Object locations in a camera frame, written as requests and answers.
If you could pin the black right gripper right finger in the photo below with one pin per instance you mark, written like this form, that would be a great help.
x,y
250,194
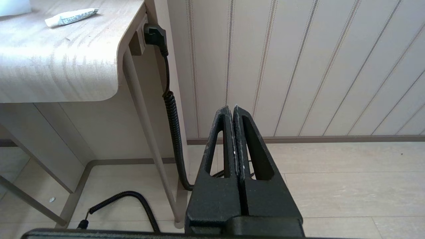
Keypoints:
x,y
265,199

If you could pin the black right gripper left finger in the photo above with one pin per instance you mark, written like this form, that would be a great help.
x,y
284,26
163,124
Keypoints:
x,y
215,199

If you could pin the white horse-print zip pouch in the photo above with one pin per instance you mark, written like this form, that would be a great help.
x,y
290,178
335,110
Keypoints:
x,y
13,6

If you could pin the light wood nightstand shelf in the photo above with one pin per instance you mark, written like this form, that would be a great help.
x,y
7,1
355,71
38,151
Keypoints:
x,y
66,66

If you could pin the beige wall socket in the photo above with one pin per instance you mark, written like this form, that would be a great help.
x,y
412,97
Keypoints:
x,y
137,43

